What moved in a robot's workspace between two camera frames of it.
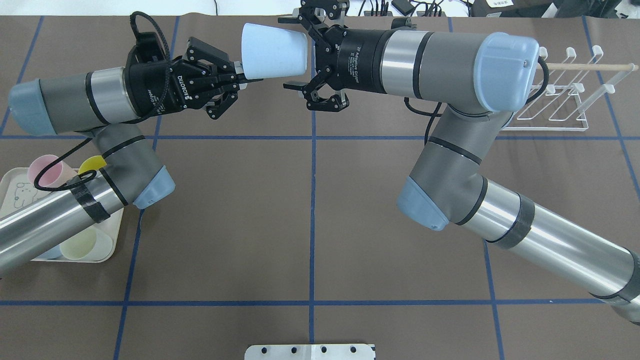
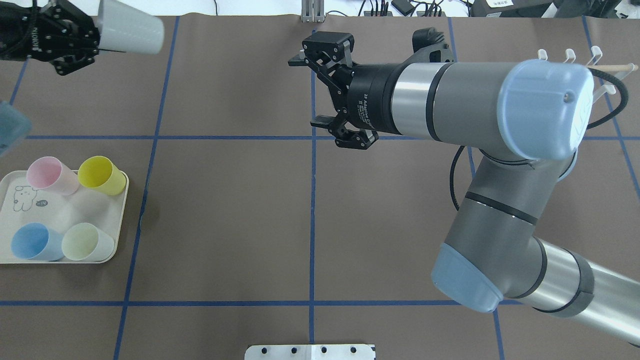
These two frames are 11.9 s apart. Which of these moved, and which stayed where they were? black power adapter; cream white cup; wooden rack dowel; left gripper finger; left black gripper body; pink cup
Moved: left black gripper body; left gripper finger
Stayed: cream white cup; pink cup; wooden rack dowel; black power adapter
